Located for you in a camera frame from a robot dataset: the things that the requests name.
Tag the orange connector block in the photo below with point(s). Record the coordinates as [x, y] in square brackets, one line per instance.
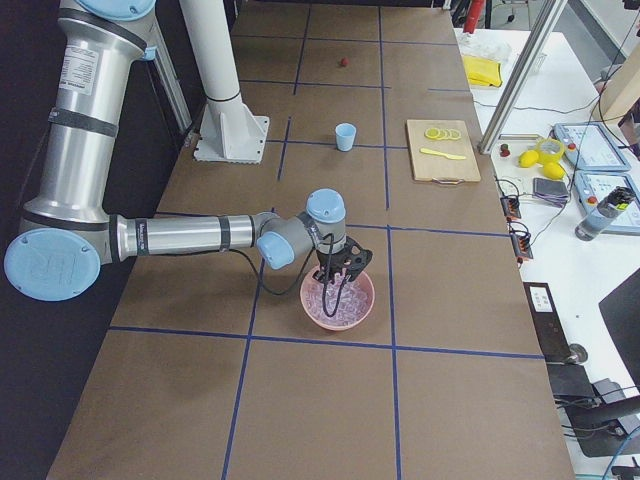
[511, 207]
[521, 245]

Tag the pink bowl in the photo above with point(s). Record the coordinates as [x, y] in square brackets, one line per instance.
[363, 281]

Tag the aluminium frame post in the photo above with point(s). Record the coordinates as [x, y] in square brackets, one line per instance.
[543, 26]

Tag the near teach pendant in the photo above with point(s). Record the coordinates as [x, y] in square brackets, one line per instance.
[593, 186]

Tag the wooden cutting board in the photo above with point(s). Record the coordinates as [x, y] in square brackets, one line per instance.
[428, 168]

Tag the teach pendant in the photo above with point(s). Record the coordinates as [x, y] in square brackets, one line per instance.
[589, 146]
[593, 186]

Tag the left yellow lemon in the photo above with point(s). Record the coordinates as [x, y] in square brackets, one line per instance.
[528, 159]

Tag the light blue cup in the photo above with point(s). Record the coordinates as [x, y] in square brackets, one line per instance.
[345, 134]

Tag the clear ice cube pile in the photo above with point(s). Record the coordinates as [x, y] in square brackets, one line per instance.
[336, 306]

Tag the far teach pendant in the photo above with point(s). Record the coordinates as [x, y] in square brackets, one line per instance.
[589, 146]

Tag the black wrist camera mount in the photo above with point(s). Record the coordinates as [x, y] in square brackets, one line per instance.
[356, 259]

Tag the right yellow lemon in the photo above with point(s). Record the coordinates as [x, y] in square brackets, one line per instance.
[553, 171]

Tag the yellow tape roll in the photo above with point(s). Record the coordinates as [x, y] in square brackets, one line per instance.
[549, 150]

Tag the purple grey pouch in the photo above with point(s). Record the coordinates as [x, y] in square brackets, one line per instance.
[551, 191]

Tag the lemon slices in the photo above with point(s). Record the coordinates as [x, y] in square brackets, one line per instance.
[442, 134]

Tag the yellow lemon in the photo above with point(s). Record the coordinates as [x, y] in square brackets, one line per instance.
[553, 171]
[528, 159]

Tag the yellow cloth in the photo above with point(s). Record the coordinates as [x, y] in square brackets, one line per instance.
[482, 72]

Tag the yellow plastic knife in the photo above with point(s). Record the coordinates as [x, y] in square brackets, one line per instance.
[442, 154]

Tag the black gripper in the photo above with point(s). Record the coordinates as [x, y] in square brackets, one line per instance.
[334, 259]

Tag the white mounting pole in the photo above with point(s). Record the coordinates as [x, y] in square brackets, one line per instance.
[229, 131]

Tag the clear water bottle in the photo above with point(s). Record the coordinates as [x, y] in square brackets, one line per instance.
[605, 212]

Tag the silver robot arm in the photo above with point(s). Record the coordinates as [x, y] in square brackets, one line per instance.
[65, 235]

